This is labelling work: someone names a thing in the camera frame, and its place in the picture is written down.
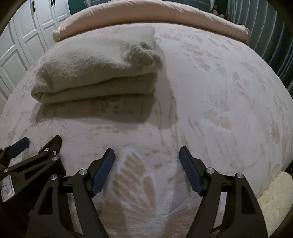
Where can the white panelled wardrobe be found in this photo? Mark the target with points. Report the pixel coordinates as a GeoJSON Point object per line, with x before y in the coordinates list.
{"type": "Point", "coordinates": [25, 39]}

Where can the cream fuzzy knit sweater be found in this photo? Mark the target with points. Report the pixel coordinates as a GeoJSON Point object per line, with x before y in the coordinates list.
{"type": "Point", "coordinates": [96, 68]}

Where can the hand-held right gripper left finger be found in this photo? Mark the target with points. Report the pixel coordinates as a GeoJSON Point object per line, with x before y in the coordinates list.
{"type": "Point", "coordinates": [104, 170]}

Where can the pink patterned plush blanket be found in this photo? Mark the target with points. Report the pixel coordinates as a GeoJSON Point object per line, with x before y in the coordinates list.
{"type": "Point", "coordinates": [217, 103]}

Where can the teal padded headboard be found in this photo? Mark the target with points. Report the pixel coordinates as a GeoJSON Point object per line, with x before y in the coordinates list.
{"type": "Point", "coordinates": [148, 1]}

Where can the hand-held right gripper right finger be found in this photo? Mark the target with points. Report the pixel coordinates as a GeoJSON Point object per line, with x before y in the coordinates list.
{"type": "Point", "coordinates": [190, 170]}

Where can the cream fluffy rug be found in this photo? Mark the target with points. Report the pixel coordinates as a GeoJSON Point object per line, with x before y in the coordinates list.
{"type": "Point", "coordinates": [277, 196]}

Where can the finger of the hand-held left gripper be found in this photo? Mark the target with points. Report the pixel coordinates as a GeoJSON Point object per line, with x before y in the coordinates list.
{"type": "Point", "coordinates": [19, 145]}
{"type": "Point", "coordinates": [53, 144]}

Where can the pink long pillow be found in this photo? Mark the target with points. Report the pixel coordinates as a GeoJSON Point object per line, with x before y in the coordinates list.
{"type": "Point", "coordinates": [160, 16]}

